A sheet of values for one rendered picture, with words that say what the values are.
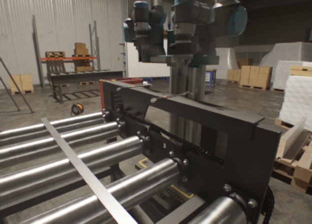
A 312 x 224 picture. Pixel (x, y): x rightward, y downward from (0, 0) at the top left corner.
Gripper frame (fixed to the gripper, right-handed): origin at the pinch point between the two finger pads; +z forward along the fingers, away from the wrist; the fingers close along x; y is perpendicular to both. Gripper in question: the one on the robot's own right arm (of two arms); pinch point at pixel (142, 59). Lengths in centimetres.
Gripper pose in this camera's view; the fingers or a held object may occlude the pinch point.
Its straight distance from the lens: 113.5
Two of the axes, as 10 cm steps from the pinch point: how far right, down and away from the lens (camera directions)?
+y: -7.9, 1.7, -5.9
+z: 0.0, 9.6, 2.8
